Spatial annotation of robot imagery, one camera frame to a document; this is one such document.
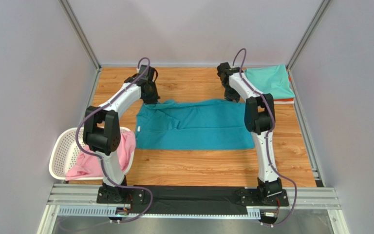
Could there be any teal t shirt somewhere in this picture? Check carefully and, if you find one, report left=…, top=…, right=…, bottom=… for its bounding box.
left=135, top=99, right=255, bottom=150

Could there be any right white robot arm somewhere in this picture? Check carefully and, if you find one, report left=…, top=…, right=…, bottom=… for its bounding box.
left=217, top=62, right=283, bottom=205

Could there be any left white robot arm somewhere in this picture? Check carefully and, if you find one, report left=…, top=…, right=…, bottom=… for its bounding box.
left=81, top=65, right=160, bottom=207

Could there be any folded mint green t shirt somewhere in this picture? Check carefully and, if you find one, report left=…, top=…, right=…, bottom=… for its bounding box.
left=245, top=64, right=295, bottom=100

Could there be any folded orange t shirt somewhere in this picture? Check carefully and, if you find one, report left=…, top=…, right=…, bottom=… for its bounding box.
left=274, top=74, right=295, bottom=104

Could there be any pink t shirt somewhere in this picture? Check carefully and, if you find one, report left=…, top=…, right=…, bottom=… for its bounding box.
left=66, top=129, right=136, bottom=181

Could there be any white plastic laundry basket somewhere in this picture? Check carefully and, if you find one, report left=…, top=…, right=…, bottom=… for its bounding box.
left=49, top=127, right=128, bottom=181

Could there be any black cloth strip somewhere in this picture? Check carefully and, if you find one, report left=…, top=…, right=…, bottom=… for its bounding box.
left=146, top=186, right=247, bottom=215

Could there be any right aluminium corner post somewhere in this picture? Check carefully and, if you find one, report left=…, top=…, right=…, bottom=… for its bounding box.
left=287, top=0, right=333, bottom=70

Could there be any aluminium corner post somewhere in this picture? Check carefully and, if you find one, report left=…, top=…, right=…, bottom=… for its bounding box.
left=287, top=0, right=333, bottom=70
left=59, top=0, right=102, bottom=71

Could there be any left aluminium corner post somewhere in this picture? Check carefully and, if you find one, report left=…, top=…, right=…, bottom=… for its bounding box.
left=59, top=0, right=102, bottom=71

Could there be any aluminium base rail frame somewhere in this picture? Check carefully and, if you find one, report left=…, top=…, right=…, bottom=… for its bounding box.
left=46, top=183, right=349, bottom=234

